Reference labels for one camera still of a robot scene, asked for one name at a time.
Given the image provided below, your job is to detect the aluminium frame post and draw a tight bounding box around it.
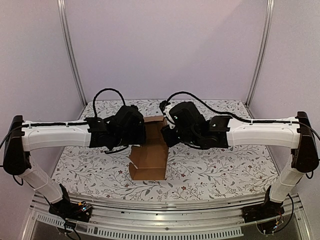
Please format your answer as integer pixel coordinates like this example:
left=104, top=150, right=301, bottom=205
left=245, top=0, right=275, bottom=107
left=56, top=0, right=88, bottom=107

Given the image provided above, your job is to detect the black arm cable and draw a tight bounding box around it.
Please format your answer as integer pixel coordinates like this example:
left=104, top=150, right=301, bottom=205
left=92, top=87, right=127, bottom=118
left=164, top=91, right=300, bottom=125

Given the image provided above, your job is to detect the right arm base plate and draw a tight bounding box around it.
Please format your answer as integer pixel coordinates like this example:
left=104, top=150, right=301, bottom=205
left=241, top=201, right=285, bottom=223

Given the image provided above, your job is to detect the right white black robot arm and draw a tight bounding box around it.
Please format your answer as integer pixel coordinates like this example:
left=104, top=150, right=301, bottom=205
left=159, top=100, right=320, bottom=218

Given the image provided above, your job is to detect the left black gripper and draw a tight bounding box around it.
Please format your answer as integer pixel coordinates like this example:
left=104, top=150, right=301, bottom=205
left=113, top=125, right=147, bottom=148

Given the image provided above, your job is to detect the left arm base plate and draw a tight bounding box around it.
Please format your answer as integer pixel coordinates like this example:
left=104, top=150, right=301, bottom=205
left=49, top=199, right=93, bottom=223

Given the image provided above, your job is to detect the front aluminium rail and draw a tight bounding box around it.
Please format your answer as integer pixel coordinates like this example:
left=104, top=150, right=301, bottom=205
left=19, top=194, right=312, bottom=240

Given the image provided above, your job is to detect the left aluminium frame post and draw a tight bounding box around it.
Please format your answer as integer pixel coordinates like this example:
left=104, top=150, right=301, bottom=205
left=56, top=0, right=88, bottom=107

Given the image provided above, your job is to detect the right aluminium frame post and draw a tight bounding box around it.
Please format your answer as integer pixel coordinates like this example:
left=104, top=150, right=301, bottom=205
left=245, top=0, right=275, bottom=107

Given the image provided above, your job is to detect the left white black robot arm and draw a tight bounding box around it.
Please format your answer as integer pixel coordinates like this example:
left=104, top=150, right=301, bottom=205
left=1, top=105, right=146, bottom=217

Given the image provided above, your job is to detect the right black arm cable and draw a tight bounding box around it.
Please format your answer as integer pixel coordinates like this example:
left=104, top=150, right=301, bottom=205
left=164, top=91, right=300, bottom=125

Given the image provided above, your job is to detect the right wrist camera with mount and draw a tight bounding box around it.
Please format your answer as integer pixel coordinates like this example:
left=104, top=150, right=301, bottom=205
left=159, top=100, right=176, bottom=129

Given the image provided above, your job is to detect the brown cardboard box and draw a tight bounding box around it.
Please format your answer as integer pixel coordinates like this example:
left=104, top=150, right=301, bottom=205
left=128, top=115, right=169, bottom=181

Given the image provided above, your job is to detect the floral patterned table mat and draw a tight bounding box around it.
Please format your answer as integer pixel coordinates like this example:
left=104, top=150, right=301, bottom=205
left=52, top=99, right=278, bottom=202

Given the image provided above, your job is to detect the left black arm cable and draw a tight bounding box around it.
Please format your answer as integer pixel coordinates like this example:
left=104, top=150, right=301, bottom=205
left=92, top=87, right=127, bottom=118

